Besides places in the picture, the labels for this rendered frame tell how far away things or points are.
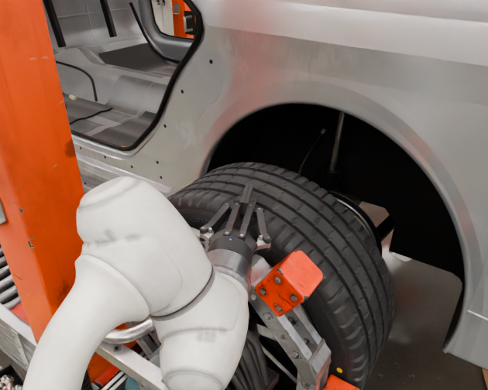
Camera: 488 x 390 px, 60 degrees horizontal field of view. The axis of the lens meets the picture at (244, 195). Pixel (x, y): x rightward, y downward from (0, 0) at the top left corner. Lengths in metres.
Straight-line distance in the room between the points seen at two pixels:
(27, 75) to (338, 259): 0.71
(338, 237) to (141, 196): 0.52
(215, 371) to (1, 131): 0.63
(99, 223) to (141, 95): 2.15
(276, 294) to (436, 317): 1.75
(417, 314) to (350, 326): 1.58
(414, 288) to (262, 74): 1.78
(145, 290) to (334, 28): 0.69
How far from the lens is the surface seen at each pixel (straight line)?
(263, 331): 1.03
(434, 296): 2.57
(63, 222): 1.09
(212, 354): 0.53
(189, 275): 0.51
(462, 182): 0.97
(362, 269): 0.92
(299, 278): 0.74
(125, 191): 0.48
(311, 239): 0.85
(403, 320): 2.37
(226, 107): 1.16
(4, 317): 1.94
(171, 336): 0.55
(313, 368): 0.84
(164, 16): 6.06
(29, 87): 0.96
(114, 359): 0.87
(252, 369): 0.77
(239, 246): 0.68
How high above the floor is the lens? 1.63
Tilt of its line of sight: 30 degrees down
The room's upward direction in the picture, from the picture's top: straight up
